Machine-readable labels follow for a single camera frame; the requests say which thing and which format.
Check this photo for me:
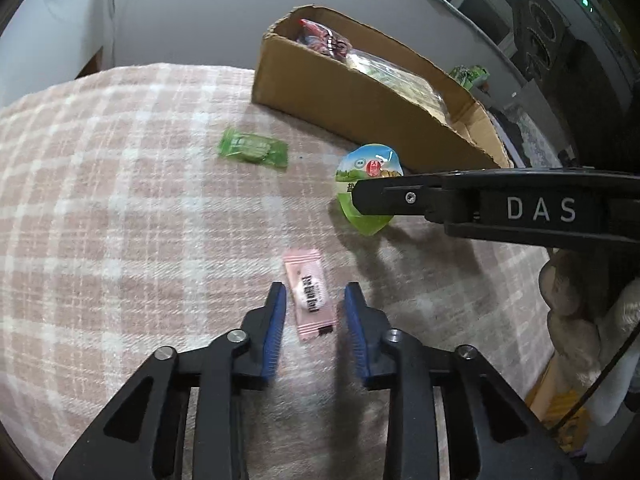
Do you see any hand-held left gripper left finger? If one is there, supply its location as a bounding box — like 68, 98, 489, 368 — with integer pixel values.
52, 282, 288, 480

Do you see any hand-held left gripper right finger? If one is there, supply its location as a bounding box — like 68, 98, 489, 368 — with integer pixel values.
344, 282, 581, 480

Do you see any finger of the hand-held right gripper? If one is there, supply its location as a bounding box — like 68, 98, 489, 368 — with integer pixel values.
352, 172, 446, 221

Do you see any jelly cup with printed lid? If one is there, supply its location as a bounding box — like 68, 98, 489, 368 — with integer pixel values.
334, 142, 405, 237

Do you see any pink candy packet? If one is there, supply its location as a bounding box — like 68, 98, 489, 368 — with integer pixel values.
282, 248, 335, 343

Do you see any clear-wrapped cracker pack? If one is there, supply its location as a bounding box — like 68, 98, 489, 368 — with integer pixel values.
345, 50, 453, 123

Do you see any cardboard box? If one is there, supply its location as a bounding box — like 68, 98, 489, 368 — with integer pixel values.
251, 5, 513, 176

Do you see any person's right hand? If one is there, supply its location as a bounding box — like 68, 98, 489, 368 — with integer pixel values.
539, 251, 608, 391

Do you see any green patterned box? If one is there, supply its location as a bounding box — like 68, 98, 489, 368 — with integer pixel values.
449, 65, 490, 92

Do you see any light green candy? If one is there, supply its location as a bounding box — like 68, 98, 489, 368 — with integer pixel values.
216, 127, 290, 168

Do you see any clear-wrapped dark snack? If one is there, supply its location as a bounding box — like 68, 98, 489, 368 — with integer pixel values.
297, 18, 353, 58

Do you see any pink plaid cloth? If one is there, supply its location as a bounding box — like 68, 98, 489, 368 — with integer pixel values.
0, 62, 556, 480

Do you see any black cable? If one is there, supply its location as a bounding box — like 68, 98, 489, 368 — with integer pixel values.
547, 327, 638, 433

